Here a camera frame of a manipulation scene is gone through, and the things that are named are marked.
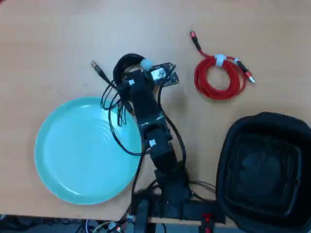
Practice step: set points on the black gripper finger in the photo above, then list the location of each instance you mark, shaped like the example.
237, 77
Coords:
138, 71
125, 81

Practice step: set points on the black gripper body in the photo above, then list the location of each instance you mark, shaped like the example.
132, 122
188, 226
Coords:
136, 81

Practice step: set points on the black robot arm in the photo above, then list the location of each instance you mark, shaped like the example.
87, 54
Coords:
165, 157

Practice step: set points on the green round bowl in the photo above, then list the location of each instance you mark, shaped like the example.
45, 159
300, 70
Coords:
80, 157

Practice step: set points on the black square bowl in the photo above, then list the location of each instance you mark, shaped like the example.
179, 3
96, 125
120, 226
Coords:
264, 170

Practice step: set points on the black table clamp bar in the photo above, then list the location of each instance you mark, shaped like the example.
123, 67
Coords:
142, 218

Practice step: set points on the bare camera circuit board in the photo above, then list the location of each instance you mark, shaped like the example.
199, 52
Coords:
163, 74

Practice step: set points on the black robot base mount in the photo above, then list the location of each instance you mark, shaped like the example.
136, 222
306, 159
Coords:
194, 211

